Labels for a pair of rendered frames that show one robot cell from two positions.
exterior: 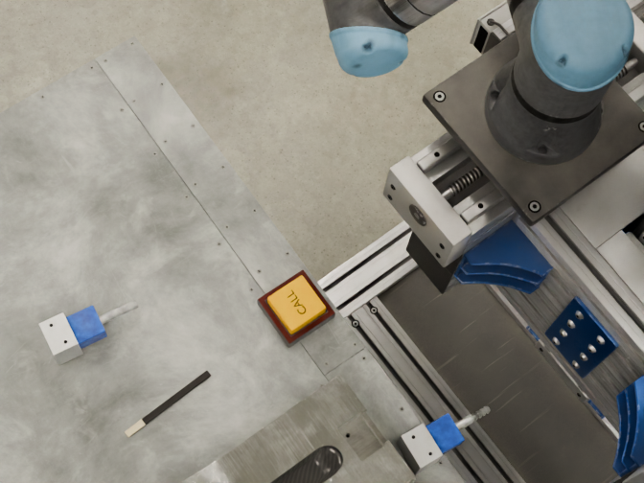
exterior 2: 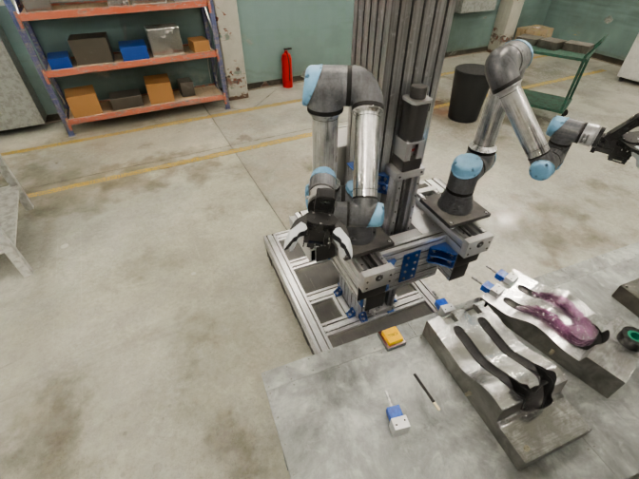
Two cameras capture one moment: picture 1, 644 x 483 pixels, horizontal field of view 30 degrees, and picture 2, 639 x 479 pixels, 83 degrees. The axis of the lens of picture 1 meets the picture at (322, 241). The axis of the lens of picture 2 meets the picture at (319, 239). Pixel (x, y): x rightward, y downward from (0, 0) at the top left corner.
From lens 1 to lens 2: 1.05 m
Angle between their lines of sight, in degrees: 44
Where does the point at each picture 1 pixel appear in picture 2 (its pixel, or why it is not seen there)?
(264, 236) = (360, 343)
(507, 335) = (362, 330)
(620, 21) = not seen: hidden behind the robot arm
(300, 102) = (244, 386)
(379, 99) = (255, 357)
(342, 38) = (376, 215)
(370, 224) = not seen: hidden behind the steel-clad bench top
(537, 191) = (384, 239)
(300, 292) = (389, 332)
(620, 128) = not seen: hidden behind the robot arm
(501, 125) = (364, 238)
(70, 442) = (442, 434)
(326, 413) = (441, 327)
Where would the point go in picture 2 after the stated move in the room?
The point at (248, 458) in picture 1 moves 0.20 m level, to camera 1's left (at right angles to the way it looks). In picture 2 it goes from (458, 355) to (450, 410)
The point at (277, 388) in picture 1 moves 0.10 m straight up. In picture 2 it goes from (421, 352) to (426, 336)
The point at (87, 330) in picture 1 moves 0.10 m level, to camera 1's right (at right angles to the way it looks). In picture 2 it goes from (397, 411) to (405, 383)
